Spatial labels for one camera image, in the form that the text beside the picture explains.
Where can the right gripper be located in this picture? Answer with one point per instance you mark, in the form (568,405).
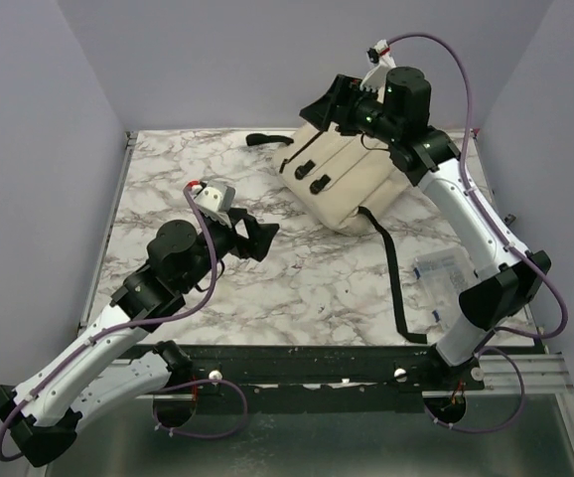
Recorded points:
(346,92)

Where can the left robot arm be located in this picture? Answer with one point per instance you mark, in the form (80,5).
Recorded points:
(42,416)

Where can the cream canvas backpack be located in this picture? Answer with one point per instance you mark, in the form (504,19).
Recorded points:
(346,185)

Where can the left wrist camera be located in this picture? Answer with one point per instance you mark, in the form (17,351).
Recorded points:
(213,199)

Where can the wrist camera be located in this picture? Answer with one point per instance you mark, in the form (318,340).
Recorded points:
(381,63)
(213,199)

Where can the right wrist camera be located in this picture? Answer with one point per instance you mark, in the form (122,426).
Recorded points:
(381,63)

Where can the clear plastic organizer box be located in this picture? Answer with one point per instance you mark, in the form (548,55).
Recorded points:
(444,275)

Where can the black metal base plate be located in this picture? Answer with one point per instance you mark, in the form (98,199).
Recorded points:
(282,361)

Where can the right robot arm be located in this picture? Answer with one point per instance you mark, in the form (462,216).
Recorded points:
(509,273)

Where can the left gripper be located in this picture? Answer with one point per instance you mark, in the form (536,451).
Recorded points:
(260,236)

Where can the aluminium rail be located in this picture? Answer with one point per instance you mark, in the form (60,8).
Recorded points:
(504,375)

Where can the grey metal bracket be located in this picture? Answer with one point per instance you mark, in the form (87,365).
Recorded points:
(509,219)

